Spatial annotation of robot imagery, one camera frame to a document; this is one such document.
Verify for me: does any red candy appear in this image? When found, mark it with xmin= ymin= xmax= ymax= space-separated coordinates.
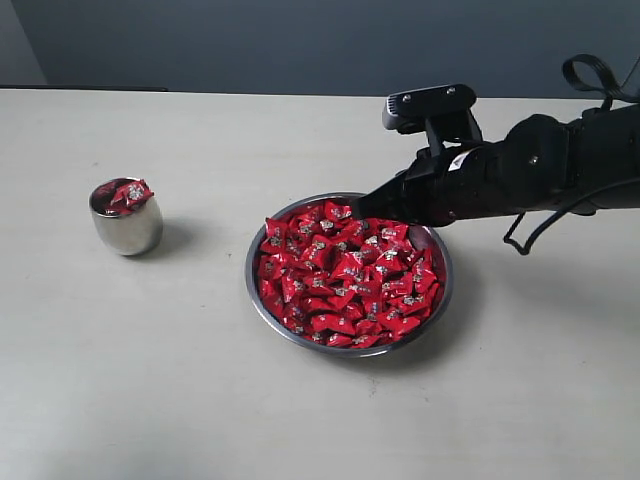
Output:
xmin=111 ymin=180 xmax=154 ymax=210
xmin=91 ymin=181 xmax=118 ymax=211

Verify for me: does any pile of red candies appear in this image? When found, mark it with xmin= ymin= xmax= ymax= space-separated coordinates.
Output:
xmin=255 ymin=199 xmax=445 ymax=350

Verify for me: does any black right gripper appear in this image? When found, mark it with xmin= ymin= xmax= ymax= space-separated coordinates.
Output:
xmin=352 ymin=145 xmax=515 ymax=227

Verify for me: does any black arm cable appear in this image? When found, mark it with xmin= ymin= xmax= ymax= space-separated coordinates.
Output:
xmin=502 ymin=53 xmax=640 ymax=256

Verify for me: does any steel cup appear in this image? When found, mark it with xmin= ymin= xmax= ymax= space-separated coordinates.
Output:
xmin=89 ymin=177 xmax=164 ymax=256

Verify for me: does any round steel bowl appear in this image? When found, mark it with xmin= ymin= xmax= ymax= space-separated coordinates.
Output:
xmin=244 ymin=190 xmax=454 ymax=359

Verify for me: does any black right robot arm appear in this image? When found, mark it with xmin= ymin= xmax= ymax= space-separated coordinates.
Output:
xmin=351 ymin=105 xmax=639 ymax=227

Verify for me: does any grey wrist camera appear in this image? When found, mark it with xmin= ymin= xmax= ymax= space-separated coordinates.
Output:
xmin=382 ymin=84 xmax=483 ymax=148

